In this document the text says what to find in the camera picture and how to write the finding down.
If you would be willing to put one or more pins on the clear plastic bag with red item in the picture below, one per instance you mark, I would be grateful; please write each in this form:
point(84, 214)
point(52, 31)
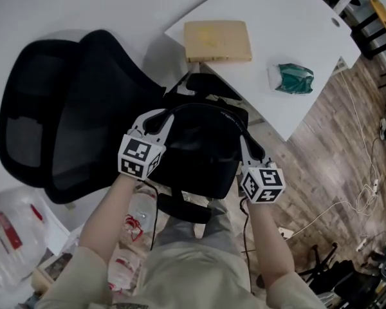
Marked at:
point(13, 237)

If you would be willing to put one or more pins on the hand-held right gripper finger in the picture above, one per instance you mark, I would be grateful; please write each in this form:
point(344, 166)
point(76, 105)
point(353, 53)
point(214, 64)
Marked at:
point(259, 151)
point(245, 153)

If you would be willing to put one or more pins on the white power strip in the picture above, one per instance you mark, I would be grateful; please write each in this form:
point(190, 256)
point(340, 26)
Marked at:
point(375, 185)

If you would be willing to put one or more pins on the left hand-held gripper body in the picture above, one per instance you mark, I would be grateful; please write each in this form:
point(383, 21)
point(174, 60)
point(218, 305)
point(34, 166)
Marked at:
point(135, 159)

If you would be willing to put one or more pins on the green and white plastic bag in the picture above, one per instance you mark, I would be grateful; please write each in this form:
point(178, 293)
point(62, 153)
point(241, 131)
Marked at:
point(292, 77)

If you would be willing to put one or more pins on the person's grey trousers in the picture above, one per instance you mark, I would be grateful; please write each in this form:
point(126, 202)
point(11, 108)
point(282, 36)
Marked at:
point(222, 227)

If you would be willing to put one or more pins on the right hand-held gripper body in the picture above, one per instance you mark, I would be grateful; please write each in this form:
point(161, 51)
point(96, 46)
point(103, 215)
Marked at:
point(263, 185)

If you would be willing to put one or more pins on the person's right forearm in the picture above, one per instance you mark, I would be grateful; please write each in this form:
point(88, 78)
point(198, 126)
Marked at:
point(267, 237)

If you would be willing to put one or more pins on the black floor stand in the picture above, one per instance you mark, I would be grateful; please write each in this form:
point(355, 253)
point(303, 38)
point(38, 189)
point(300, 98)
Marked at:
point(321, 262)

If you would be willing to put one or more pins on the black frame chair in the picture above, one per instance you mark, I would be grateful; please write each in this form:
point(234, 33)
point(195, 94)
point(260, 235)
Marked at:
point(370, 27)

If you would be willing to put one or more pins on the plastic bag with red print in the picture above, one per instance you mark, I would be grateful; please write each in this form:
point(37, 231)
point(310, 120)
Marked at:
point(123, 269)

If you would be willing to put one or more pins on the black bag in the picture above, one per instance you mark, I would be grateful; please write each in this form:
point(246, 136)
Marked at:
point(206, 140)

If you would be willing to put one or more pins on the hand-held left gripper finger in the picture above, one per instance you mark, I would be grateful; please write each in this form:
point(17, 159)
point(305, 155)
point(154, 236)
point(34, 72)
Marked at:
point(166, 128)
point(141, 121)

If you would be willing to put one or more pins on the person's left forearm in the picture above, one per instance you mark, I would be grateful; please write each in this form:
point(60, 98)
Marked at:
point(112, 211)

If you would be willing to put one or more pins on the person's beige shirt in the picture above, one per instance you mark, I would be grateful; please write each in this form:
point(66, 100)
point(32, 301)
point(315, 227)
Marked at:
point(193, 282)

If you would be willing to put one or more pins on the black mesh office chair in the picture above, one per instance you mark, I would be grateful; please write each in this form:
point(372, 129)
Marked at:
point(83, 92)

